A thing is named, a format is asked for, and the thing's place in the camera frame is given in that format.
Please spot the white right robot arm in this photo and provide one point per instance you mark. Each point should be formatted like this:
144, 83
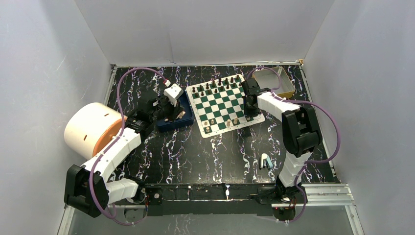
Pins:
300, 132

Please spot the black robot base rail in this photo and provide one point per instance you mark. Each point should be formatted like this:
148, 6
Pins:
263, 199

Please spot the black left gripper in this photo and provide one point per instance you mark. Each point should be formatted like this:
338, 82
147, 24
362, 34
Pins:
175, 110

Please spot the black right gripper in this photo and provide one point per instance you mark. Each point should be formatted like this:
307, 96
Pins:
248, 112

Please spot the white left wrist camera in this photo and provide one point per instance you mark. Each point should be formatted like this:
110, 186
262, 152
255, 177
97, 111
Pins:
173, 93

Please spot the dark blue tin box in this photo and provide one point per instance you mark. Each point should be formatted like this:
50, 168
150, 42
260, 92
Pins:
186, 120

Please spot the small white blue stapler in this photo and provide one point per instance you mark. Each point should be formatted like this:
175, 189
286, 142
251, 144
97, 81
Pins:
265, 162

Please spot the green white chess board mat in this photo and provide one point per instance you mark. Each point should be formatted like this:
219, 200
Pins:
220, 106

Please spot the white orange cylindrical appliance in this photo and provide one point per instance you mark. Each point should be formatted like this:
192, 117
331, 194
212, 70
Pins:
91, 129

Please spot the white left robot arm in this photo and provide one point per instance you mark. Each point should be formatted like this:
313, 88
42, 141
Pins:
87, 186

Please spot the gold tin box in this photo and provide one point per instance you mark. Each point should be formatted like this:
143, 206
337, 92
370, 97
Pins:
275, 78

